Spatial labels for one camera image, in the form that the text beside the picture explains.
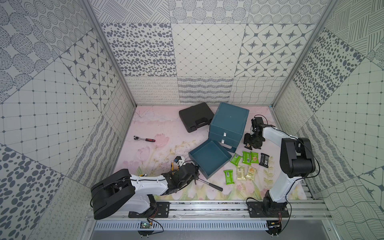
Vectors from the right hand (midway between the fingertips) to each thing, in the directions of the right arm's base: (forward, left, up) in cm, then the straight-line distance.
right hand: (250, 144), depth 97 cm
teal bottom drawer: (-9, +27, -1) cm, 28 cm away
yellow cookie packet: (-19, +9, -2) cm, 21 cm away
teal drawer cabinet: (0, +18, +21) cm, 27 cm away
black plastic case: (+21, +36, +4) cm, 42 cm away
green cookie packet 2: (-21, +16, -1) cm, 26 cm away
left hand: (-17, +31, +5) cm, 36 cm away
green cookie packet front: (-10, -1, 0) cm, 10 cm away
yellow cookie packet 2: (-18, +3, -1) cm, 19 cm away
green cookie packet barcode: (-9, +4, 0) cm, 10 cm away
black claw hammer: (-26, +24, -2) cm, 36 cm away
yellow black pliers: (-15, +50, 0) cm, 52 cm away
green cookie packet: (-11, +11, 0) cm, 15 cm away
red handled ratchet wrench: (+4, +77, +1) cm, 77 cm away
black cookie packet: (-11, -7, -1) cm, 13 cm away
